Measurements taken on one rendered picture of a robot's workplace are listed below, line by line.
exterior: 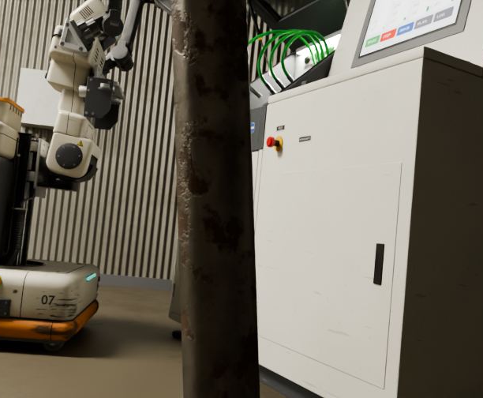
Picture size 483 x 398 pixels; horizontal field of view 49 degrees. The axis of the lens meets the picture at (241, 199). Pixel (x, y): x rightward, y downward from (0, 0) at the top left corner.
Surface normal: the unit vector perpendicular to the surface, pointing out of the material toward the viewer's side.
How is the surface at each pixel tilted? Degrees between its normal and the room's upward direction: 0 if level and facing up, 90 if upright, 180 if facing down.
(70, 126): 90
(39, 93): 90
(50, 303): 90
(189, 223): 97
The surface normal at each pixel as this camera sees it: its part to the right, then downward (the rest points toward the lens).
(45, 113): 0.12, -0.05
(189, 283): -0.72, 0.02
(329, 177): -0.87, -0.11
